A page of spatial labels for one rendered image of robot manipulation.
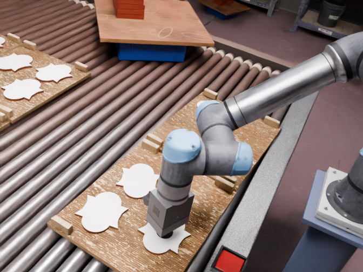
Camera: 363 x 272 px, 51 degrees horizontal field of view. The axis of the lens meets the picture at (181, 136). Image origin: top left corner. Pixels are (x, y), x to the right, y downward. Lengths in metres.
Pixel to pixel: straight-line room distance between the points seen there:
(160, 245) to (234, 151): 0.32
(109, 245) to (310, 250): 0.76
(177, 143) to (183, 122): 0.61
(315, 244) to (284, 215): 1.08
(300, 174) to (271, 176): 1.55
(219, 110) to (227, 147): 0.12
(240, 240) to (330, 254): 0.44
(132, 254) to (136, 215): 0.12
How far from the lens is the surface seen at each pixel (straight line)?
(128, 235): 1.00
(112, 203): 1.05
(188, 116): 1.40
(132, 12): 1.84
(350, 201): 1.29
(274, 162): 1.35
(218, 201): 1.12
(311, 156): 3.04
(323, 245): 1.41
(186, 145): 0.76
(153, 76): 1.65
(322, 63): 0.91
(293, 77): 0.90
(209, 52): 1.94
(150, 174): 1.14
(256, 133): 1.41
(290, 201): 2.60
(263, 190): 1.23
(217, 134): 0.85
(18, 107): 1.41
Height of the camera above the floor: 1.74
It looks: 38 degrees down
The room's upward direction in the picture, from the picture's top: 11 degrees clockwise
